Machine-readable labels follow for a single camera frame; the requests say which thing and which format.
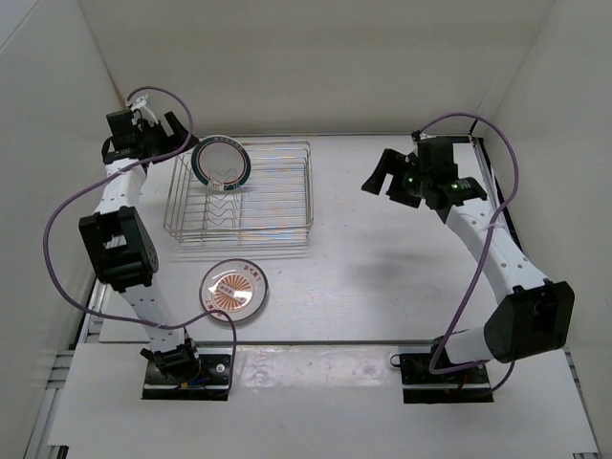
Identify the green rimmed back plate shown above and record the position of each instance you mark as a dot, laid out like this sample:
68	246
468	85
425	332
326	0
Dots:
221	163

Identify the wire dish rack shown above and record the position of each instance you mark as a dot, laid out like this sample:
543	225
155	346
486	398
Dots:
275	205

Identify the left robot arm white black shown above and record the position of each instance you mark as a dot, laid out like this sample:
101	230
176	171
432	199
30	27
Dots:
120	248

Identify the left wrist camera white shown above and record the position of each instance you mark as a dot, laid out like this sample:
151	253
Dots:
143	109

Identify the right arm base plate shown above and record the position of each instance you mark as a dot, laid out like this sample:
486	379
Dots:
420	386

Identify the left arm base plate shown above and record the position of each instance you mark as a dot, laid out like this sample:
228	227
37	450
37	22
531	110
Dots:
211	382

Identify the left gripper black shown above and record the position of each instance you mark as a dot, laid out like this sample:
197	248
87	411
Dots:
174	142

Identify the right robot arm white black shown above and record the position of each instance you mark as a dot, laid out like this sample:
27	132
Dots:
533	313

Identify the orange sunburst plate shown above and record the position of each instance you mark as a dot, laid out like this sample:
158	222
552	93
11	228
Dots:
234	289

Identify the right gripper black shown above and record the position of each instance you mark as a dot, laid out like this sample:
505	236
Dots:
393	163

